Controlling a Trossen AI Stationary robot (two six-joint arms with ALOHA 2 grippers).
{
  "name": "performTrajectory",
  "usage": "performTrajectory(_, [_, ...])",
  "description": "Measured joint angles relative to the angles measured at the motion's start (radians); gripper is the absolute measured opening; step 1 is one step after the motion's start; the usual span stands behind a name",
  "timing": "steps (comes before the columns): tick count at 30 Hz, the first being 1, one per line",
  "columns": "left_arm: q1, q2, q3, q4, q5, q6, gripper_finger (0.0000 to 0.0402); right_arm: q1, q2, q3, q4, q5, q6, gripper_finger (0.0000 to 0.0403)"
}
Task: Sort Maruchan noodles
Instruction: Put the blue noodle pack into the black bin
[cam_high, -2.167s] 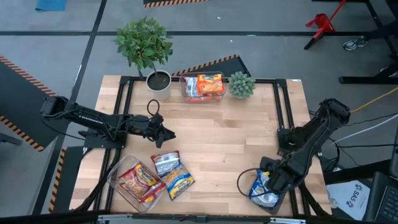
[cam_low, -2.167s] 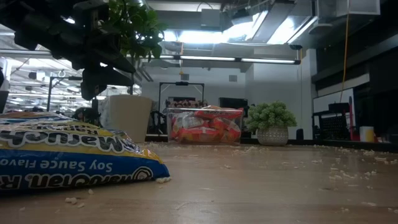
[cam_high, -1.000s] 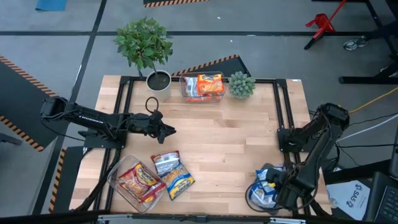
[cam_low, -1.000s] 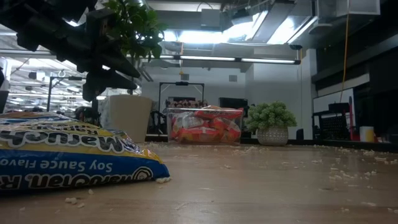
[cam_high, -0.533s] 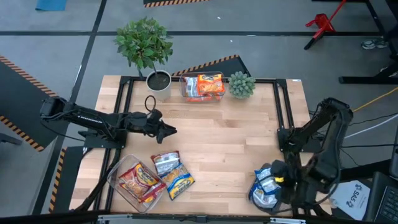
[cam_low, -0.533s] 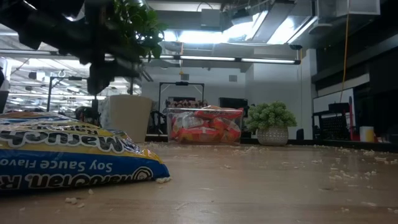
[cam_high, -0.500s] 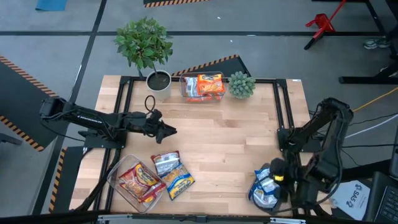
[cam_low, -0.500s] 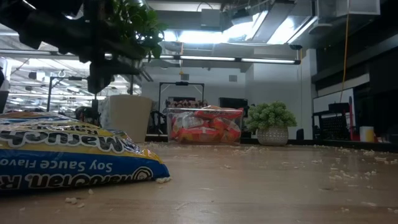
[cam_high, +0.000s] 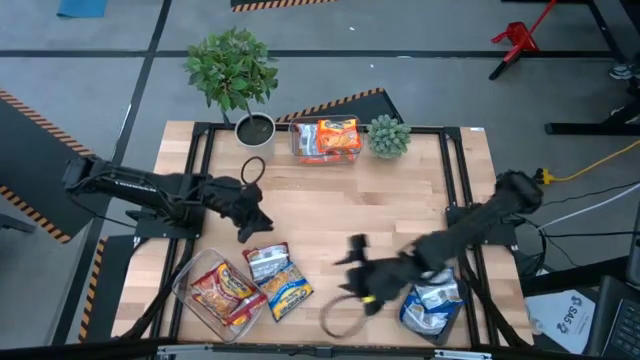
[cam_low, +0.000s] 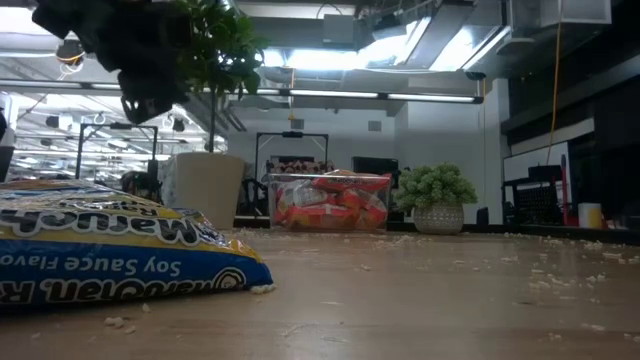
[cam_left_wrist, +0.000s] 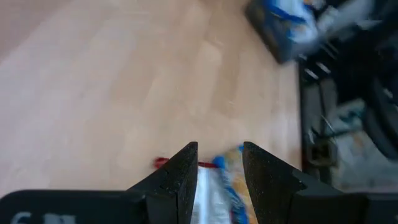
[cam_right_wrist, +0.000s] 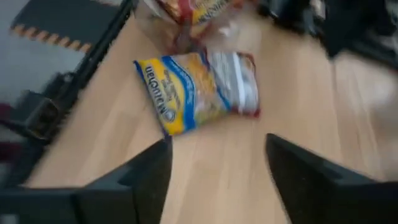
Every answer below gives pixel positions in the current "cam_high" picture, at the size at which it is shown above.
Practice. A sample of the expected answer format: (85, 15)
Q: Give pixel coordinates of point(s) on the clear plastic bin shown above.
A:
(195, 270)
(295, 150)

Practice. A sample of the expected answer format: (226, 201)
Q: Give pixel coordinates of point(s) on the red Maruchan noodle packet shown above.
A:
(265, 260)
(220, 292)
(250, 310)

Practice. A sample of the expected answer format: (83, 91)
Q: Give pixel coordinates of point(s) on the person's shoe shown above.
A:
(625, 71)

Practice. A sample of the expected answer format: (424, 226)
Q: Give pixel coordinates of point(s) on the black desk foot bar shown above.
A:
(575, 277)

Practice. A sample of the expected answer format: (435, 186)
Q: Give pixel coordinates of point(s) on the red floor stand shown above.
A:
(517, 37)

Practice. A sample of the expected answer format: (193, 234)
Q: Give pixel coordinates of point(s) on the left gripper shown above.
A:
(237, 200)

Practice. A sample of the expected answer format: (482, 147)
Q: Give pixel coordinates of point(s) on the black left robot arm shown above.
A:
(125, 182)

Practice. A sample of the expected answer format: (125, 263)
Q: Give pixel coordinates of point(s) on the black hazard-striped floor mat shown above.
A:
(30, 150)
(87, 280)
(260, 2)
(370, 107)

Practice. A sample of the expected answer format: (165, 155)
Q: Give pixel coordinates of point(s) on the orange Maruchan noodle packet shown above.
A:
(340, 135)
(307, 140)
(320, 159)

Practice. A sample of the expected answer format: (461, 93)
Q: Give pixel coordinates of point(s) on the dark grey plastic bin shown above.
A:
(455, 320)

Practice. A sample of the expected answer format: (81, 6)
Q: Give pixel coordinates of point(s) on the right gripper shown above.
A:
(390, 275)

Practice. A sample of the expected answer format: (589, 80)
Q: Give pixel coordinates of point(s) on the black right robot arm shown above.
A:
(480, 220)

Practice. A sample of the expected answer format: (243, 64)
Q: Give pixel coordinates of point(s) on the blue floor mat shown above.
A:
(82, 7)

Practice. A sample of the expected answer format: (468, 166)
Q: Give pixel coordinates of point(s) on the leafy plant in white pot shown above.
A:
(230, 70)

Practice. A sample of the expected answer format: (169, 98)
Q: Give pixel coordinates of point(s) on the white printed paper bag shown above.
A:
(565, 320)

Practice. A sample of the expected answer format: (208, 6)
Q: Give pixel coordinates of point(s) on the blue Maruchan noodle packet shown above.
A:
(287, 292)
(422, 317)
(442, 292)

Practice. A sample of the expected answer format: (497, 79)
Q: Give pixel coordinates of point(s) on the grey upright panel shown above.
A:
(635, 245)

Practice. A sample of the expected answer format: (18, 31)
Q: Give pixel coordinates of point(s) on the black desk frame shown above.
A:
(590, 128)

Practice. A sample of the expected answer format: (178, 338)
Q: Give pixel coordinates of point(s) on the small pale green succulent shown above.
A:
(389, 136)

